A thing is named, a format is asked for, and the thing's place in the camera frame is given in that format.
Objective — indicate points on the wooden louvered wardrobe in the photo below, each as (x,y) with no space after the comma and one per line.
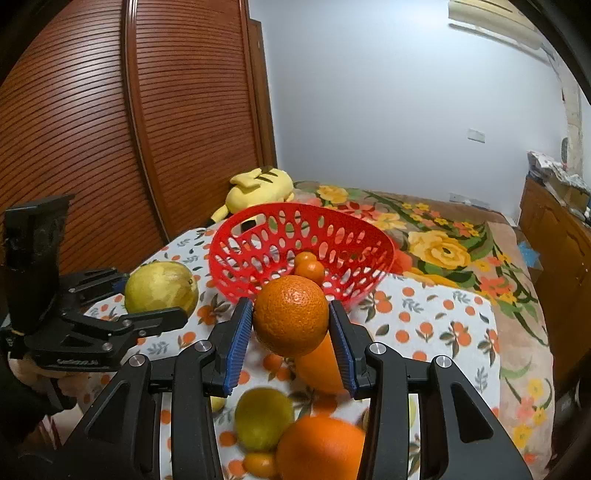
(69,138)

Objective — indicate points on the pale yellow-green fruit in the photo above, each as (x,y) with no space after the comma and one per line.
(217,403)
(412,413)

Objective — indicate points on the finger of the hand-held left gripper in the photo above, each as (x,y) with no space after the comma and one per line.
(147,321)
(92,284)

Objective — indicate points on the white wall switch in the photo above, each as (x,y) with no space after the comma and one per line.
(476,135)

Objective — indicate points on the round orange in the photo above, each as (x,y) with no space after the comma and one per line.
(291,314)

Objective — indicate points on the white air conditioner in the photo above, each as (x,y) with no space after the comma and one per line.
(489,21)

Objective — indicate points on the yellow-green pomelo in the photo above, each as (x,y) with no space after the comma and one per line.
(157,286)

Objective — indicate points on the blue packet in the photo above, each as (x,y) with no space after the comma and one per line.
(529,254)

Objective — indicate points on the orange print tablecloth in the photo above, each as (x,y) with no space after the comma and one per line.
(415,323)

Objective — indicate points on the medium oval orange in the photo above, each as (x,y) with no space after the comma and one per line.
(321,369)

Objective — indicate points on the white wall socket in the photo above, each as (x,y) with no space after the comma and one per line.
(461,199)

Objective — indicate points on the large orange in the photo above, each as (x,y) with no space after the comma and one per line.
(318,450)

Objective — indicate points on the pile of boxes and packets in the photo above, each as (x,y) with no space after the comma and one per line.
(554,170)

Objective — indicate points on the wooden cabinet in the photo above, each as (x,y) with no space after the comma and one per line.
(554,240)

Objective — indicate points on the yellow plush toy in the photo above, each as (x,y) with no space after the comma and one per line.
(258,184)

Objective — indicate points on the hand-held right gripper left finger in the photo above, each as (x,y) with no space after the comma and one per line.
(238,350)

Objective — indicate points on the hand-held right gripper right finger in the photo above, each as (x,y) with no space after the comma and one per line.
(340,350)

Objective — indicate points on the small mandarin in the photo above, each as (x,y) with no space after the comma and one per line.
(311,273)
(261,465)
(304,257)

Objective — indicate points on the yellow-green lemon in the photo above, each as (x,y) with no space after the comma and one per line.
(263,420)

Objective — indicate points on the pale patterned curtain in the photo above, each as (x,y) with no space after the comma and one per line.
(571,115)

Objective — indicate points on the floral blanket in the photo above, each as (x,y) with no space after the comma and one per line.
(438,249)

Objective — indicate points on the red perforated plastic basket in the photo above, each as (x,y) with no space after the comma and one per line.
(277,208)

